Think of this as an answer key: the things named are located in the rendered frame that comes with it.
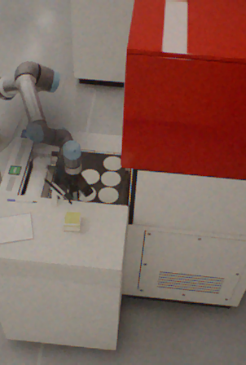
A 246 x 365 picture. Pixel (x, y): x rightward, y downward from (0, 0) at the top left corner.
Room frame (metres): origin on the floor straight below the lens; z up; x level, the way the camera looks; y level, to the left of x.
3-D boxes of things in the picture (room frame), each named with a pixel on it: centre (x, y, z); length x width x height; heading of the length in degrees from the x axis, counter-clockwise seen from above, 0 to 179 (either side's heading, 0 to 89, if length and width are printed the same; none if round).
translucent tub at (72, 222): (1.23, 0.21, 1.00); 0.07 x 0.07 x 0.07; 89
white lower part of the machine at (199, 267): (1.76, -0.41, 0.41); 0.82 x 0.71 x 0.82; 177
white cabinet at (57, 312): (1.52, 0.27, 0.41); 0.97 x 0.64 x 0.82; 177
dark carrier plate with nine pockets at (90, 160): (1.59, 0.16, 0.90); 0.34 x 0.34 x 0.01; 87
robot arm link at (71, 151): (1.45, 0.23, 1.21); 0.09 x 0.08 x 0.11; 27
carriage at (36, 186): (1.59, 0.43, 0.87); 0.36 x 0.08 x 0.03; 177
